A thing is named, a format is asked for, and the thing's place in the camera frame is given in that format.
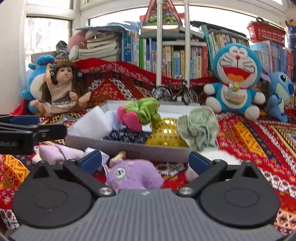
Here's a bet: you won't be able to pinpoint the grey crumpled cloth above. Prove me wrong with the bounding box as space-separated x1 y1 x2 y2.
55 40 70 59

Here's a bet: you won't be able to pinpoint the pale green floral scrunchie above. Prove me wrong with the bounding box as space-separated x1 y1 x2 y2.
178 107 220 151

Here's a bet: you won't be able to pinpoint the white foam block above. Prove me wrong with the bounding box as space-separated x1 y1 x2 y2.
67 108 114 141

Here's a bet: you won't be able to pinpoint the pink fabric bow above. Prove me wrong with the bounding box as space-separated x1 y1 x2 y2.
117 106 143 132

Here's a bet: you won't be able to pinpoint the white fluffy pompom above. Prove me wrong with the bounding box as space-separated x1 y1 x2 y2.
185 148 241 182

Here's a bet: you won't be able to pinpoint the blue cat plush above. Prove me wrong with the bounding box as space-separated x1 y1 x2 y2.
203 44 266 121

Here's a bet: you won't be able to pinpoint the pink and white plush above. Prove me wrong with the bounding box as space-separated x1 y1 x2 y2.
68 30 97 61

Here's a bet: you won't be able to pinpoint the white cardboard box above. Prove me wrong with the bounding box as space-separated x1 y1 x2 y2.
65 100 201 163

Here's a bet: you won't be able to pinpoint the navy floral drawstring pouch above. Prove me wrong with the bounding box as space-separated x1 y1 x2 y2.
103 128 152 144

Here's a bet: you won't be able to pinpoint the blue printed package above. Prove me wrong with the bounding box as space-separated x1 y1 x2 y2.
284 20 296 49

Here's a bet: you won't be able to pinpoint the red patterned blanket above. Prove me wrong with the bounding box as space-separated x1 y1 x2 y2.
0 58 296 232

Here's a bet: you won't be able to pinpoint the white window frame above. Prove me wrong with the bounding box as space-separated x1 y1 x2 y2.
22 0 289 63

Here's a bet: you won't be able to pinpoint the pale pink towel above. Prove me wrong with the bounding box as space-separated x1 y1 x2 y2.
38 144 85 163

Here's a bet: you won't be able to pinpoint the blue alien plush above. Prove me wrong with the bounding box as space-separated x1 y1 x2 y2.
261 71 295 122

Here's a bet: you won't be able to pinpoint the small white pack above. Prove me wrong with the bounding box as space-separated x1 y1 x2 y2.
84 148 111 173

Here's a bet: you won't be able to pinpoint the colourful triangular box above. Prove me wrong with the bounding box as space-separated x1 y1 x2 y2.
140 0 183 26

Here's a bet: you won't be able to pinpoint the light blue face masks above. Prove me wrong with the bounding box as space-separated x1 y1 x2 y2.
107 110 122 133

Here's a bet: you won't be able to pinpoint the red plastic basket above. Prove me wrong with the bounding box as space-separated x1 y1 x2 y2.
247 17 287 47

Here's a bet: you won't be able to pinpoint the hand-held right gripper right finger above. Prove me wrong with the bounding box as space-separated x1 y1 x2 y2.
177 151 266 198

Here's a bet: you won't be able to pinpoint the gold sequin bow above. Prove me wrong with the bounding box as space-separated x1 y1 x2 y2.
145 118 188 147

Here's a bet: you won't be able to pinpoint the white pole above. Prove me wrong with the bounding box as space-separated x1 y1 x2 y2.
156 0 165 87
184 0 190 88

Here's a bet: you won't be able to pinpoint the brown-haired baby doll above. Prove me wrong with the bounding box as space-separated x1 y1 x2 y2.
31 61 92 116

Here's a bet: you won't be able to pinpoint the row of upright books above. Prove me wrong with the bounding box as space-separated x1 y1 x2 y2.
121 24 295 80

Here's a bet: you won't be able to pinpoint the purple plush toy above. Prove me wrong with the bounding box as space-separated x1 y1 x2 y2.
105 159 164 194

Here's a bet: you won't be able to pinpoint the stack of lying books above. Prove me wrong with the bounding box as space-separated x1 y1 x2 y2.
77 32 122 62

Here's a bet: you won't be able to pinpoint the blue and white plush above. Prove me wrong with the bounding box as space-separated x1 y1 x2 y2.
21 55 57 114

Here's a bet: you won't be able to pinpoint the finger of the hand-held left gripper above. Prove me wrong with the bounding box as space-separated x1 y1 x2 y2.
0 123 68 145
0 115 40 126

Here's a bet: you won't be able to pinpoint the black model bicycle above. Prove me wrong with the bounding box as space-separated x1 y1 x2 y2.
152 75 198 105

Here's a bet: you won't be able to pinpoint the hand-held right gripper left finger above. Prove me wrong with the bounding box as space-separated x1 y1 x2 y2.
31 149 116 198

